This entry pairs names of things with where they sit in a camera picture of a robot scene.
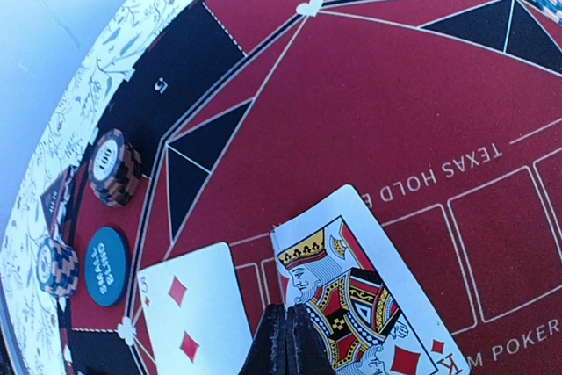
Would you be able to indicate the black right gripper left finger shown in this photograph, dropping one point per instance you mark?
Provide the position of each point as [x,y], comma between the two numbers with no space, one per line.
[267,354]

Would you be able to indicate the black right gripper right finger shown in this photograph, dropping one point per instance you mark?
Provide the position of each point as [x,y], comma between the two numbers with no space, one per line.
[305,354]

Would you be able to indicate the diamonds number card face-up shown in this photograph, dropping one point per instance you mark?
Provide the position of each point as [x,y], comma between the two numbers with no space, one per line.
[196,320]

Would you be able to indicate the king of diamonds card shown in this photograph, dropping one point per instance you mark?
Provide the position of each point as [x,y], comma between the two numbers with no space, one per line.
[370,314]

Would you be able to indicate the blue small blind button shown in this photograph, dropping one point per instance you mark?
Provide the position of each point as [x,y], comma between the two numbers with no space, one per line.
[106,267]

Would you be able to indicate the red black chip stack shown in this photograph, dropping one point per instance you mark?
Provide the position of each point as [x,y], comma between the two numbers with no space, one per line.
[114,169]

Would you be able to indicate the floral white table cloth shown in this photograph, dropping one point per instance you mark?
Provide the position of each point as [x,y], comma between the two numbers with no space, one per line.
[28,315]

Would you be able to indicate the red black triangular card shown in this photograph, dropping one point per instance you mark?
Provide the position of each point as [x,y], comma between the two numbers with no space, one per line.
[55,198]

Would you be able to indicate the round red black poker mat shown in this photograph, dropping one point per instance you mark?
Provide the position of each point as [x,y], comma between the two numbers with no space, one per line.
[444,114]

